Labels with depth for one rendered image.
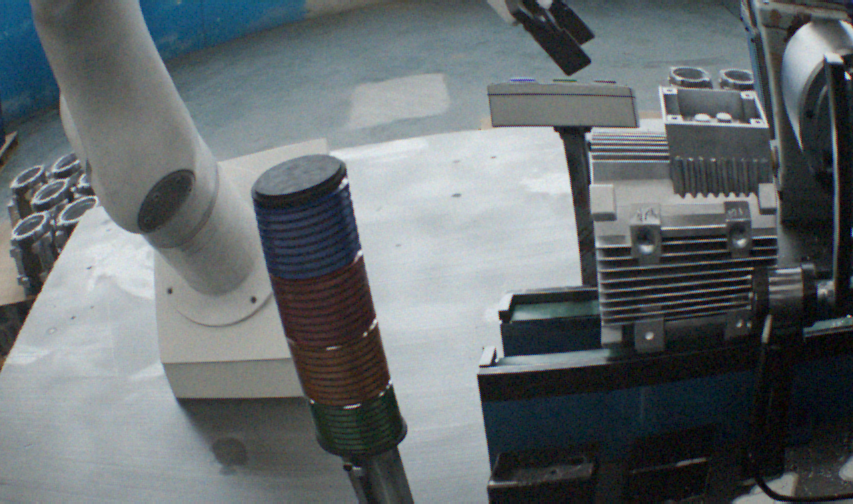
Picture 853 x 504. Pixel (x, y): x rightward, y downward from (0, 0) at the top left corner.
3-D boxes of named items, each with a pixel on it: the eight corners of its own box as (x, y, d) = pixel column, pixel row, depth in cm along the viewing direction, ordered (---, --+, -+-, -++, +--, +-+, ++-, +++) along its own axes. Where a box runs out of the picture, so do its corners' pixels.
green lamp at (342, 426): (413, 411, 76) (401, 357, 74) (393, 458, 71) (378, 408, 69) (330, 408, 78) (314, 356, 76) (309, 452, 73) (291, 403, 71)
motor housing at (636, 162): (763, 265, 104) (753, 108, 96) (773, 358, 88) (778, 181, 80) (615, 278, 109) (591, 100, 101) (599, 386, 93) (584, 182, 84)
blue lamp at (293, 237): (373, 228, 70) (360, 159, 68) (345, 279, 65) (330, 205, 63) (283, 234, 72) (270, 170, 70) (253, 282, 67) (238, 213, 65)
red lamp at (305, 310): (387, 296, 72) (373, 228, 70) (362, 348, 67) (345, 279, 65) (297, 297, 74) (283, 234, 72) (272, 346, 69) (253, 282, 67)
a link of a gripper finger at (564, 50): (518, 19, 91) (568, 75, 92) (514, 28, 88) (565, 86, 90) (544, 5, 89) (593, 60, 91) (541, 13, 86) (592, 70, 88)
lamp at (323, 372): (401, 357, 74) (387, 296, 72) (378, 408, 69) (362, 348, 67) (314, 356, 76) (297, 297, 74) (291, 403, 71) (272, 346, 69)
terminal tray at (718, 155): (762, 154, 94) (754, 91, 91) (774, 198, 85) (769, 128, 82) (669, 153, 97) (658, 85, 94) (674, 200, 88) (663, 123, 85)
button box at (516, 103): (641, 128, 121) (634, 85, 121) (638, 128, 114) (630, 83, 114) (503, 126, 126) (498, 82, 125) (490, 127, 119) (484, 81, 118)
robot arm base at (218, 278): (149, 318, 123) (99, 275, 105) (169, 172, 128) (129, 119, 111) (282, 336, 120) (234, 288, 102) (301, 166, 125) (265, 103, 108)
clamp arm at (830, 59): (848, 300, 80) (843, 53, 68) (851, 316, 77) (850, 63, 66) (823, 303, 81) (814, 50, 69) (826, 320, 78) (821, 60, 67)
